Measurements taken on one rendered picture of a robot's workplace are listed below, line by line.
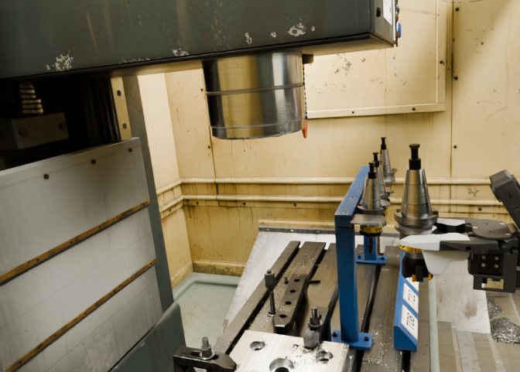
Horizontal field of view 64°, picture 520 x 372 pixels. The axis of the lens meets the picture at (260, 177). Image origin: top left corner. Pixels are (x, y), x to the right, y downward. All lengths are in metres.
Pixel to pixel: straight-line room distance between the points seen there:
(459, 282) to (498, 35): 0.85
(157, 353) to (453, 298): 0.98
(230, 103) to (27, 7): 0.35
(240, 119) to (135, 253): 0.61
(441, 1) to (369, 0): 1.12
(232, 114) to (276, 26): 0.15
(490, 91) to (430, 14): 0.34
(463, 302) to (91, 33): 1.37
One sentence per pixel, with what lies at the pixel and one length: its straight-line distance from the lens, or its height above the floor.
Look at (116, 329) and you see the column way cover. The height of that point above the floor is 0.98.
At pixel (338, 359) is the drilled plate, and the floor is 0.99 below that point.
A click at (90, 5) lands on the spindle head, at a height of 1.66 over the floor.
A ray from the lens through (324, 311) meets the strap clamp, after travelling 1.00.
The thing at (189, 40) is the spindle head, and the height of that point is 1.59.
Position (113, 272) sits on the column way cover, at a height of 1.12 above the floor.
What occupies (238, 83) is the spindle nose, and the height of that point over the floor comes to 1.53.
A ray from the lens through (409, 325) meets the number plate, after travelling 1.10.
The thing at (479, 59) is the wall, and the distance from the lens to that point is 1.66.
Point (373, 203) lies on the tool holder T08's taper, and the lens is 0.97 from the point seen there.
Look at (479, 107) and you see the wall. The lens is 1.67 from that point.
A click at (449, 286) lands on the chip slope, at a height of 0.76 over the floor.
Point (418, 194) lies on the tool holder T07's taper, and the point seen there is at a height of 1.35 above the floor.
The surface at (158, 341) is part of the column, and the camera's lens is 1.31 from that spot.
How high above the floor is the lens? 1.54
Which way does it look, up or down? 14 degrees down
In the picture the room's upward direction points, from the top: 6 degrees counter-clockwise
